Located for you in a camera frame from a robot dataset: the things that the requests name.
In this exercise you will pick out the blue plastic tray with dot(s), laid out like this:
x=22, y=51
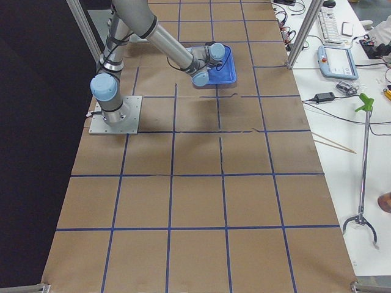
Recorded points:
x=217, y=66

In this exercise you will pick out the brown paper table cover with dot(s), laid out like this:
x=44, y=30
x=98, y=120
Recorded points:
x=222, y=189

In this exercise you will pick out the black power adapter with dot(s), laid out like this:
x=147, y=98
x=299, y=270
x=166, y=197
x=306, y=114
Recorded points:
x=324, y=97

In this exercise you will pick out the wooden chopstick pair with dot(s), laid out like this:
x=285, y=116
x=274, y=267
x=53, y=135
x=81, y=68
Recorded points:
x=328, y=142

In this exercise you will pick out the blue teach pendant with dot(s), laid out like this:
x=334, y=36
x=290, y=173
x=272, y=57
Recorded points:
x=336, y=63

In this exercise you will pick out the white keyboard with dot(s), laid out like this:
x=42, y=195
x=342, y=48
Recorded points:
x=328, y=27

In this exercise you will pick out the white smartphone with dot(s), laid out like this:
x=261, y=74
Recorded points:
x=347, y=29

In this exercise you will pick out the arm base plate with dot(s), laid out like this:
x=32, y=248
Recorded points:
x=123, y=121

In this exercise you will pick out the green handled reacher grabber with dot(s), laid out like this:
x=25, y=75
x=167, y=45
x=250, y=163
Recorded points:
x=359, y=218

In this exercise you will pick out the aluminium frame post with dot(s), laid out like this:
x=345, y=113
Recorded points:
x=306, y=26

